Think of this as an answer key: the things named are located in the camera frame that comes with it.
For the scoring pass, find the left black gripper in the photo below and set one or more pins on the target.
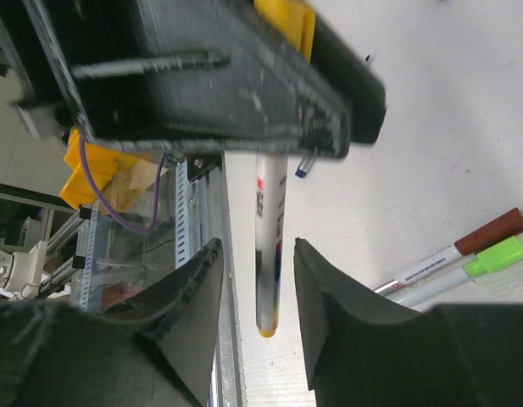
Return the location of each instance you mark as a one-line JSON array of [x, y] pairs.
[[188, 77]]

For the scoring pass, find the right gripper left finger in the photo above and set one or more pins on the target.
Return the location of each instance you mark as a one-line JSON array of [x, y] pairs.
[[153, 349]]

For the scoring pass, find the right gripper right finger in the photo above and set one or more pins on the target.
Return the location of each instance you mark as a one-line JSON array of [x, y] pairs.
[[361, 349]]

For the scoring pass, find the yellow marker pen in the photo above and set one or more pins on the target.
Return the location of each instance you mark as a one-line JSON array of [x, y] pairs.
[[271, 186]]

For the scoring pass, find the brown cap marker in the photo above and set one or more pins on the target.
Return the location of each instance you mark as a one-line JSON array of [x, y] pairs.
[[495, 231]]

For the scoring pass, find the yellow pen cap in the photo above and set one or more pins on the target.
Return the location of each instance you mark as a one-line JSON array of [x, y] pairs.
[[295, 20]]

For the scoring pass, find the blue pen cap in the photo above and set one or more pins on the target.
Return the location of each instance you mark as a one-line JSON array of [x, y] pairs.
[[304, 166]]

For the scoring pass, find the yellow block behind glass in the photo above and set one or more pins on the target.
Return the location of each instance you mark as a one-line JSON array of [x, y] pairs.
[[121, 177]]

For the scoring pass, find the light green cap marker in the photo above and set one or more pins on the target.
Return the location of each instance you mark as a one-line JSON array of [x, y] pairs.
[[498, 257]]

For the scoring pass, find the slotted cable duct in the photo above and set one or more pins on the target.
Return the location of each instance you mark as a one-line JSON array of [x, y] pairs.
[[120, 263]]

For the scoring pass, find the aluminium front rail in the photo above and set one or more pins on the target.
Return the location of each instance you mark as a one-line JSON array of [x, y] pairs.
[[209, 217]]

